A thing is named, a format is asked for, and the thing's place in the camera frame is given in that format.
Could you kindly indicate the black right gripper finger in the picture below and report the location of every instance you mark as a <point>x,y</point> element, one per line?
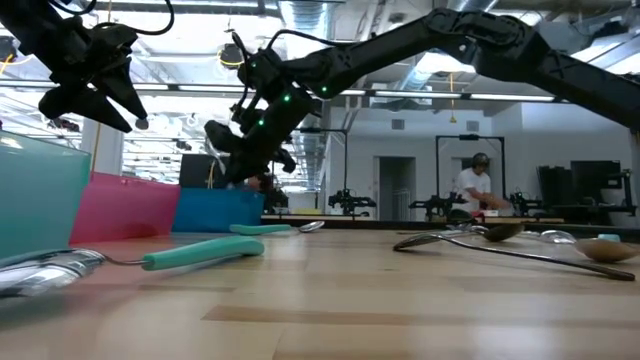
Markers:
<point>222,135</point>
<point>285,161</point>

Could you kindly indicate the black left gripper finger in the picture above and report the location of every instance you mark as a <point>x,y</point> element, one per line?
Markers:
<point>80,107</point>
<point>125,87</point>

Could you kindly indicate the black background robot arm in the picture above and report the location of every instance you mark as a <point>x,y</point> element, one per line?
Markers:
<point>350,200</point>
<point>277,200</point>
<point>522,204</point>
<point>437,204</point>

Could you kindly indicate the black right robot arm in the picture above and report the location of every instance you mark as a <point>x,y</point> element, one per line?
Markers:
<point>500,45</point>

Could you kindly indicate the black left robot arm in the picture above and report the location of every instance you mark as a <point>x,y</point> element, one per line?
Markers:
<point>25,20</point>

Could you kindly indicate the small round black ceiling device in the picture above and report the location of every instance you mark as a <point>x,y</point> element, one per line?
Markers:
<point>143,124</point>

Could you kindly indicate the black monitor back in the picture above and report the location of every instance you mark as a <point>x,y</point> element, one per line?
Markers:
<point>192,172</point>

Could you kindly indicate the white building column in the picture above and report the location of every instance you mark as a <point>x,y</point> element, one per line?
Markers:
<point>105,150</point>

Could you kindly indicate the long ceiling light strip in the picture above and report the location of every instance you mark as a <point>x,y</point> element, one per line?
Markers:
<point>200,88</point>

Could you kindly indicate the blue plastic bin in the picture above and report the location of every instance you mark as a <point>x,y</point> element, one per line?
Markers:
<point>220,210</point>

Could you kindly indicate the background wooden workbench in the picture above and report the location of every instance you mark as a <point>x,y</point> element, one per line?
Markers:
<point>350,218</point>

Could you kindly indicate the translucent teal plastic bin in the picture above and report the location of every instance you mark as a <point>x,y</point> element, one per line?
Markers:
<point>40,200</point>

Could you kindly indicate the grey doorway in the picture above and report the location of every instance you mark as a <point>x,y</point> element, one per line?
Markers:
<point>395,175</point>

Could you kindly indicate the pink plastic bin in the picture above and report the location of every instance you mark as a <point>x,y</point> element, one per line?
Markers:
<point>125,210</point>

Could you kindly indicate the white radiator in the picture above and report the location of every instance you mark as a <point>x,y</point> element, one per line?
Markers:
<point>403,205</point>

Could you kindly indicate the yellow hanging pendant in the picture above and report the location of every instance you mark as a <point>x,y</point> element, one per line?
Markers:
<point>452,119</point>

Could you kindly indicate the black dome-shaped object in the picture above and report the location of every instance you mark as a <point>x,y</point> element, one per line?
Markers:
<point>460,216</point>

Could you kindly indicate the black background monitors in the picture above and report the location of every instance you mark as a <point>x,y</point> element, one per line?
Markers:
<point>595,180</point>

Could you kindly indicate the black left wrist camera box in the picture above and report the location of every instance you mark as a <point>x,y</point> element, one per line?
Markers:
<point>117,40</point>

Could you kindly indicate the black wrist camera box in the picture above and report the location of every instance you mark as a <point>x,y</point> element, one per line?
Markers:
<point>260,70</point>
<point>117,40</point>

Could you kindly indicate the black metal rig frame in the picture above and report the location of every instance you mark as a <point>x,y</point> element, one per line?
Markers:
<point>330,130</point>
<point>470,137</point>

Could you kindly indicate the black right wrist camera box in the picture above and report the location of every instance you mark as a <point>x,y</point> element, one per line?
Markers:
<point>260,70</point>

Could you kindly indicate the silver round ventilation duct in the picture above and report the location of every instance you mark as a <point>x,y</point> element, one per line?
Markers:
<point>305,15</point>

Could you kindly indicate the grey wall vent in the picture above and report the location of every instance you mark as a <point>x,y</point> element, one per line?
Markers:
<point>473,126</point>
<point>397,124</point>

